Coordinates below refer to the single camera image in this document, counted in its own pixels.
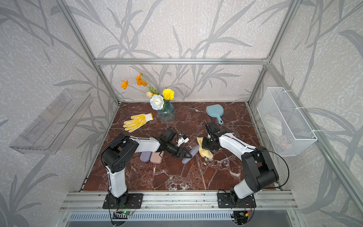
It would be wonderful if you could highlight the yellow microfiber cloth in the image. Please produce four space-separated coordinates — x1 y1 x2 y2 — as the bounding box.
197 137 213 159

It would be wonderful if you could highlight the pink eyeglass case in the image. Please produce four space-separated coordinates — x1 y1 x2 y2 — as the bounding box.
150 151 164 164

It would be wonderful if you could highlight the lavender eyeglass case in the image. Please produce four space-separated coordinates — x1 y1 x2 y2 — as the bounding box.
181 145 199 165
140 151 153 163

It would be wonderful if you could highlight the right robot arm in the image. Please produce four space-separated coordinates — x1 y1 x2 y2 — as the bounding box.
202 122 279 202

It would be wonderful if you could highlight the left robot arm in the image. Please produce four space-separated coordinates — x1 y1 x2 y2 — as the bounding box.
101 128 193 199

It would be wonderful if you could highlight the glass vase with flowers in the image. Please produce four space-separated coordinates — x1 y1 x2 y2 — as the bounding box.
120 72 176 124

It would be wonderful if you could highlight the teal hand mirror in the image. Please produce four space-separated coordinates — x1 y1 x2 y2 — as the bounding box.
206 104 224 125

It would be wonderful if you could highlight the yellow work glove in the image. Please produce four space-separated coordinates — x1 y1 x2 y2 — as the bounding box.
123 113 154 133

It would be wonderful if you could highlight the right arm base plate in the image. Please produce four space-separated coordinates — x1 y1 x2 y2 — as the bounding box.
217 192 256 209

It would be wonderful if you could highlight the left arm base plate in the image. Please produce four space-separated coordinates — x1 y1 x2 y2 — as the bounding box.
103 192 144 210

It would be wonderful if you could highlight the white wire mesh basket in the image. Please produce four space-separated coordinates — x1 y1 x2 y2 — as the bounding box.
257 87 318 157

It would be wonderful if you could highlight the aluminium mounting rail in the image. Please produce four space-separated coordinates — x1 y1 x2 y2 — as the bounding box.
60 190 298 212

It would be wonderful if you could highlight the clear acrylic wall shelf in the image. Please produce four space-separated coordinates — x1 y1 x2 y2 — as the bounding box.
9 89 93 155

